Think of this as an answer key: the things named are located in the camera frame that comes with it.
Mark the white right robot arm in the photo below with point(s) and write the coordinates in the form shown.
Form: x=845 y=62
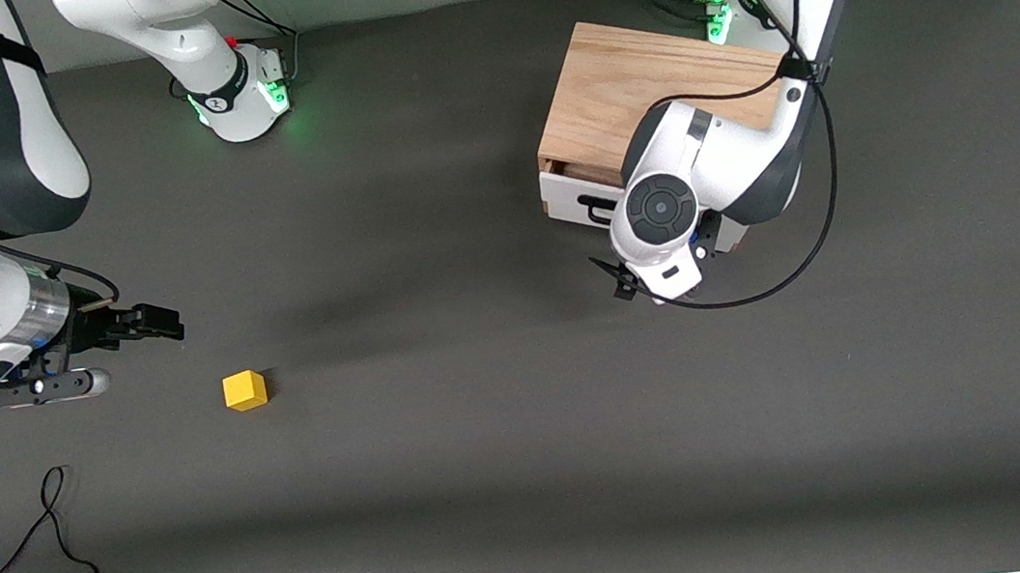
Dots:
x=18 y=162

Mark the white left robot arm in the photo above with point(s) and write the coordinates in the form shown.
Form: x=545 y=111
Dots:
x=728 y=162

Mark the yellow wooden block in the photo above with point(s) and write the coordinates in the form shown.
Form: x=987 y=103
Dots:
x=245 y=391

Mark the white-fronted wooden drawer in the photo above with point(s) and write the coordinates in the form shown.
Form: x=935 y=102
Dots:
x=569 y=196

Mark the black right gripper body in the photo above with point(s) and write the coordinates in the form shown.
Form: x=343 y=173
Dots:
x=92 y=329

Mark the wooden drawer cabinet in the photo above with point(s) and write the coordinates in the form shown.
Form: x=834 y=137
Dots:
x=631 y=87

